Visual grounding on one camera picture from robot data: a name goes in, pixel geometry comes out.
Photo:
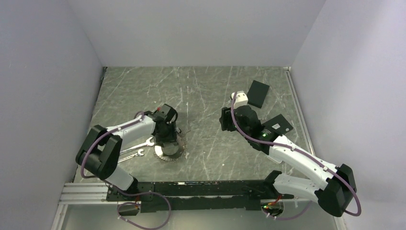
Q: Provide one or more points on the black square plate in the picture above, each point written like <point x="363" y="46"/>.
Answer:
<point x="257" y="93"/>

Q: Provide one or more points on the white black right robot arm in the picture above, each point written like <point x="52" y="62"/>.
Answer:
<point x="332" y="187"/>

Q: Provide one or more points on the aluminium frame rail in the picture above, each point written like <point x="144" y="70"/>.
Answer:
<point x="78" y="194"/>

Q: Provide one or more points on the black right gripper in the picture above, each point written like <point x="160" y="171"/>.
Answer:
<point x="225" y="120"/>

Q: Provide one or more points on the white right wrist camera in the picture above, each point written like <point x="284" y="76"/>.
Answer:
<point x="241" y="99"/>

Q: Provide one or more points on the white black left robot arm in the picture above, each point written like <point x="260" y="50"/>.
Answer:
<point x="98" y="157"/>

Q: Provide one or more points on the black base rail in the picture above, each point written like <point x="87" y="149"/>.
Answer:
<point x="199" y="195"/>

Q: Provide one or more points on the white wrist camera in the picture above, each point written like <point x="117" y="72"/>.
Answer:
<point x="167" y="113"/>
<point x="241" y="99"/>

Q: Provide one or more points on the large silver wrench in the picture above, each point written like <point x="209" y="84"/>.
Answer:
<point x="148" y="143"/>

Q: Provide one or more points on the small silver wrench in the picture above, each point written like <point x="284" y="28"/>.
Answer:
<point x="138" y="154"/>

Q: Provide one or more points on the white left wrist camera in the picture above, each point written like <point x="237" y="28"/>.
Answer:
<point x="167" y="113"/>

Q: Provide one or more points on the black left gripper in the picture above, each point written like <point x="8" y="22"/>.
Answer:
<point x="172" y="137"/>

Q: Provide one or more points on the steel ring disc with keyrings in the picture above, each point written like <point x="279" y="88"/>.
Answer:
<point x="170" y="151"/>

